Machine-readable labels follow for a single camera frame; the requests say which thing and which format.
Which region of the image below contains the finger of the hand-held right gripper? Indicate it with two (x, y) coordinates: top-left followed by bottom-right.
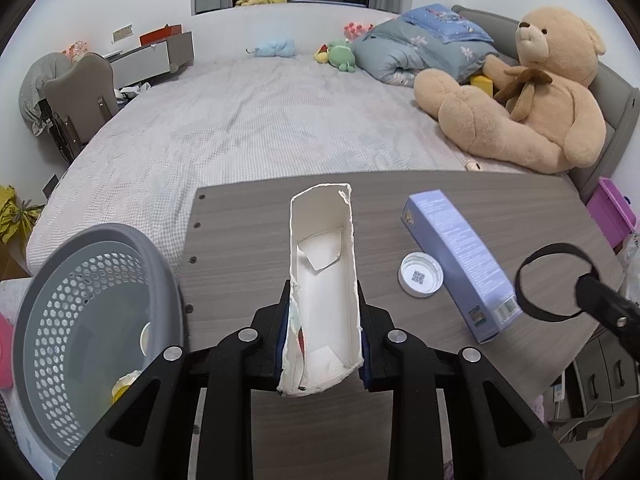
(575, 274), (640, 361)

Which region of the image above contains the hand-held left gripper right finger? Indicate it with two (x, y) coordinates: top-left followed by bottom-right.
(356, 282), (583, 480)

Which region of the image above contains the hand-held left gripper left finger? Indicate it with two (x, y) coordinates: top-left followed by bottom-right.
(56, 280), (293, 480)

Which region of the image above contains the torn white paper carton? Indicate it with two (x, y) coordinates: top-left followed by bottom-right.
(276, 183), (365, 398)

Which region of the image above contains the black ring band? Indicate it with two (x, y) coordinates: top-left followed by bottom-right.
(515, 243), (601, 321)

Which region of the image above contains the yellow plastic piece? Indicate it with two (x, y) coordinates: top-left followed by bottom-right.
(111, 370), (143, 403)

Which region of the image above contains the grey perforated plastic basket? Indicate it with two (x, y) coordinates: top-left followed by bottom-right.
(12, 223), (187, 463)

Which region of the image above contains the clear plastic bag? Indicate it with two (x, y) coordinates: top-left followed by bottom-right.
(617, 232), (640, 301)

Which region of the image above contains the grey drawer unit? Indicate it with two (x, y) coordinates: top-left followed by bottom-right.
(572, 332), (640, 413)

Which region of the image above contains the white bottle cap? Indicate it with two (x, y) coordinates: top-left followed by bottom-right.
(398, 252), (445, 297)

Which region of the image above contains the purple plastic box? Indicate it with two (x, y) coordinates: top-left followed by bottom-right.
(586, 176), (640, 248)

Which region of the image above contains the white power strip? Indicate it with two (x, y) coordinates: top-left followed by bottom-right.
(549, 372), (571, 421)

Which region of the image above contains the purple cardboard box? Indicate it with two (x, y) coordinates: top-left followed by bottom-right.
(401, 190), (523, 344)

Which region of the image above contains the grey wooden table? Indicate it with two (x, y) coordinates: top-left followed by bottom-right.
(182, 170), (626, 480)

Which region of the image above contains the grey padded headboard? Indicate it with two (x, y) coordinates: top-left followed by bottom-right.
(452, 5), (640, 206)

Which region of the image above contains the large beige teddy bear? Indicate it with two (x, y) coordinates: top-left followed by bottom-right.
(414, 6), (608, 175)

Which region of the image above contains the large bed with checked sheet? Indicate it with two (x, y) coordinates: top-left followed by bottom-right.
(25, 52), (576, 281)

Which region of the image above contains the pink plastic stool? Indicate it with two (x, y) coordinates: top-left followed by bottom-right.
(0, 312), (15, 391)

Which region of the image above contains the small bed with cloud sheet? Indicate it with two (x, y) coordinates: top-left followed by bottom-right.
(0, 280), (58, 478)

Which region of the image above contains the yellow sack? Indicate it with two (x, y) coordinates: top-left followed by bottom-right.
(0, 185), (45, 243)

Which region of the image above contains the light blue plush toy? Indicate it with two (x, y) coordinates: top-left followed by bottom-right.
(246, 37), (297, 58)

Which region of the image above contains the green frog plush toy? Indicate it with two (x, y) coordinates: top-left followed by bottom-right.
(314, 39), (357, 72)

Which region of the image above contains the blue floral quilt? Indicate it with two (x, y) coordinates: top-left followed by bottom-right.
(352, 19), (498, 88)

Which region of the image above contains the white drawer cabinet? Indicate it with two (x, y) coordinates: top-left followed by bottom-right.
(105, 31), (195, 78)

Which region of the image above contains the grey upholstered chair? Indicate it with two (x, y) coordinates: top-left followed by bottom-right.
(42, 52), (121, 143)

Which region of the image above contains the pink plush toy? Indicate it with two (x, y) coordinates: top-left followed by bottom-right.
(344, 21), (375, 41)

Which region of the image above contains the blue printed pillow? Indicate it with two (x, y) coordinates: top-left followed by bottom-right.
(400, 4), (496, 43)

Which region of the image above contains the red box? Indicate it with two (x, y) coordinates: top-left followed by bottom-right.
(139, 24), (182, 47)

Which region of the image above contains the fan with checked cover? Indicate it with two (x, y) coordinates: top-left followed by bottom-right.
(19, 51), (73, 136)

